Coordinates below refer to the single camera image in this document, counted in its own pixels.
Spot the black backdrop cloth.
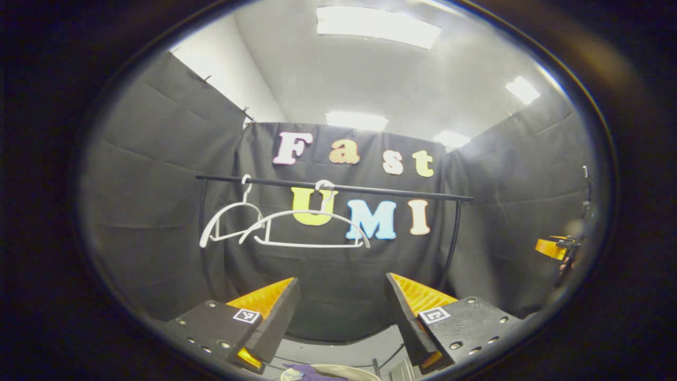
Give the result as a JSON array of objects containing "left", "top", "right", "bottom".
[{"left": 77, "top": 50, "right": 598, "bottom": 344}]

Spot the purple corduroy jacket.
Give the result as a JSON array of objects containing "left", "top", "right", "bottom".
[{"left": 283, "top": 362, "right": 350, "bottom": 381}]

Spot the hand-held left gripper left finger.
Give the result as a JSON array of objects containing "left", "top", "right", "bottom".
[{"left": 158, "top": 277, "right": 303, "bottom": 376}]

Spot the black floor cable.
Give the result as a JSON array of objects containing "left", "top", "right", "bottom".
[{"left": 372, "top": 343, "right": 407, "bottom": 379}]

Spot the beige laundry hamper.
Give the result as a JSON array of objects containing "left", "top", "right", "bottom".
[{"left": 279, "top": 363, "right": 382, "bottom": 381}]

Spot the thin black pole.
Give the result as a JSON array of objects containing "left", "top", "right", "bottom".
[{"left": 581, "top": 166, "right": 593, "bottom": 219}]

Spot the white plastic hanger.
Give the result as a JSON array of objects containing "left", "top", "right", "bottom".
[
  {"left": 199, "top": 175, "right": 265, "bottom": 248},
  {"left": 238, "top": 180, "right": 372, "bottom": 249}
]

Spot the black clothes rack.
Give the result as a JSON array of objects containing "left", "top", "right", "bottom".
[{"left": 196, "top": 175, "right": 475, "bottom": 344}]

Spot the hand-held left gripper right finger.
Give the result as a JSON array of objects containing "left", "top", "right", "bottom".
[{"left": 386, "top": 272, "right": 527, "bottom": 372}]

